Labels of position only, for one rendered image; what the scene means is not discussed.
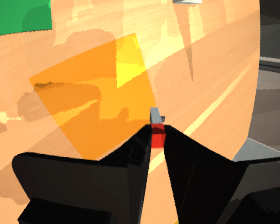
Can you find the orange square marking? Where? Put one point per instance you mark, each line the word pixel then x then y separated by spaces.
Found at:
pixel 99 97

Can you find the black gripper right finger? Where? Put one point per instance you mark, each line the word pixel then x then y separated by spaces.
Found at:
pixel 208 187

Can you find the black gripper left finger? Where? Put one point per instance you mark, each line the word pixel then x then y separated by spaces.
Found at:
pixel 114 184

